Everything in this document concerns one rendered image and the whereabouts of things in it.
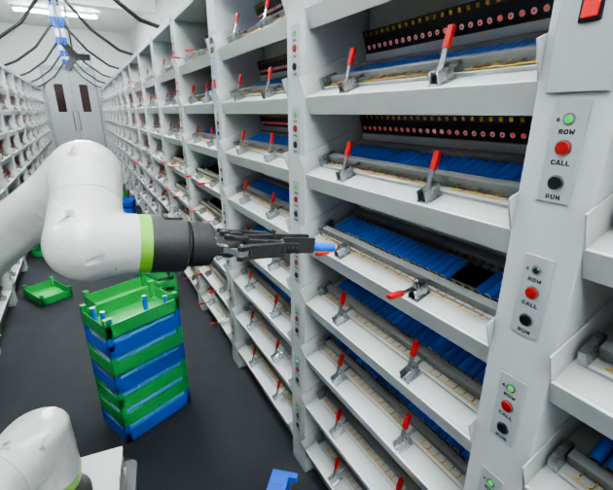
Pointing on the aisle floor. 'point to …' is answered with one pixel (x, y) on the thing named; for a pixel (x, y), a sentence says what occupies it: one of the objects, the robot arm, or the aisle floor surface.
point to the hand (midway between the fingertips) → (295, 243)
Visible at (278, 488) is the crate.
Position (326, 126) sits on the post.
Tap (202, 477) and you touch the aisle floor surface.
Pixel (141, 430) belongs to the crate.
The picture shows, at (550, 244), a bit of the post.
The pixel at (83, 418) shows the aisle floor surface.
